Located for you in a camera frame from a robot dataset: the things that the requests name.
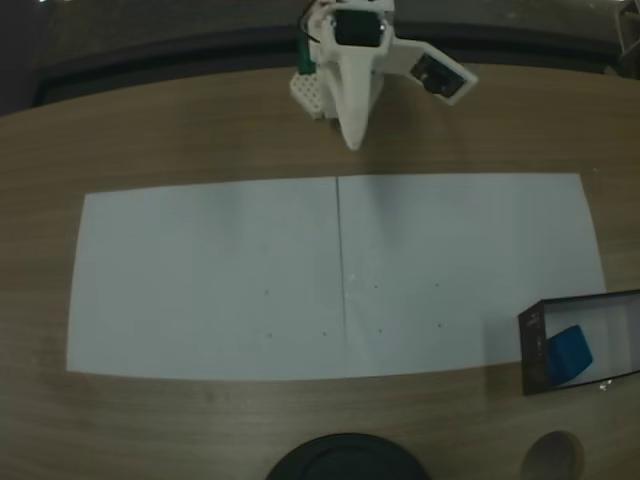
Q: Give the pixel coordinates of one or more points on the blue rubber cube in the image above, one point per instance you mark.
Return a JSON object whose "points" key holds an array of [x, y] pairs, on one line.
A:
{"points": [[570, 352]]}

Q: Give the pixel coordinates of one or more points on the dark brown cardboard box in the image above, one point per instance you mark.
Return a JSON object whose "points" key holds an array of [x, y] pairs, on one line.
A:
{"points": [[535, 345]]}

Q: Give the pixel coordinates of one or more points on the green circuit board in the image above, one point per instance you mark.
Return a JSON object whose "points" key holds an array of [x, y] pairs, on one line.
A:
{"points": [[306, 55]]}

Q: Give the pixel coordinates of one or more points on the white paper sheet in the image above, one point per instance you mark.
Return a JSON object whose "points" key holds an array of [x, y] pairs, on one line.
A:
{"points": [[465, 240], [210, 285]]}

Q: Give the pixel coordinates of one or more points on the black round stand base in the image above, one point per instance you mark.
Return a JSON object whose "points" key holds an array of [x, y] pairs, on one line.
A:
{"points": [[345, 460]]}

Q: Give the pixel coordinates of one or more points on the white bracket with black camera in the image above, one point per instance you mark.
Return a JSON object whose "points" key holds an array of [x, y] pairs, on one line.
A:
{"points": [[440, 75]]}

